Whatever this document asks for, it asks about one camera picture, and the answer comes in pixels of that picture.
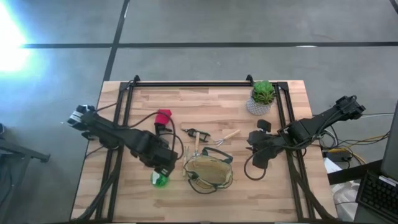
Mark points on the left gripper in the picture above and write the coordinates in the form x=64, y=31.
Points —
x=155, y=151

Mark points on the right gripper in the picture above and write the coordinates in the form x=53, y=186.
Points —
x=270, y=143

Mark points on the green plastic spray bottle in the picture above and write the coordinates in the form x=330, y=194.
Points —
x=160, y=181

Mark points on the red and black gardening gloves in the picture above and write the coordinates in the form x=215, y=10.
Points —
x=163, y=117

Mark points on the beige canvas green-trimmed gardening bag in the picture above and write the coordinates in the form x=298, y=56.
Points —
x=208, y=172

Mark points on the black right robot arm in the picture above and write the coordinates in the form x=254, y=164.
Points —
x=320, y=123

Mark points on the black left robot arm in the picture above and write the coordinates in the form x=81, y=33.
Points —
x=105, y=130

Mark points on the white plastic bag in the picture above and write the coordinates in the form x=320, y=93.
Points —
x=345, y=199

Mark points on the succulent in white pot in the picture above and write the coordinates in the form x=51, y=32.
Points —
x=262, y=93

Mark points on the black table clamp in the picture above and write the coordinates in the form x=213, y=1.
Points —
x=87, y=135

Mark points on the white paper sheet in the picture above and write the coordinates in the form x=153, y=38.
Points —
x=331, y=166

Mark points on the black power adapter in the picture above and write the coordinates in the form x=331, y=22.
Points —
x=337, y=156

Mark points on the black side desk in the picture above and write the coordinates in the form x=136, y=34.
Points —
x=351, y=172

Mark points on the black equipment stand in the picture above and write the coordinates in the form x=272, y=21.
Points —
x=28, y=154

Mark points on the black keyboard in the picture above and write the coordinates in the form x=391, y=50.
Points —
x=377, y=196

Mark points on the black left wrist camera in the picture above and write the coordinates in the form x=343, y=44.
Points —
x=162, y=171

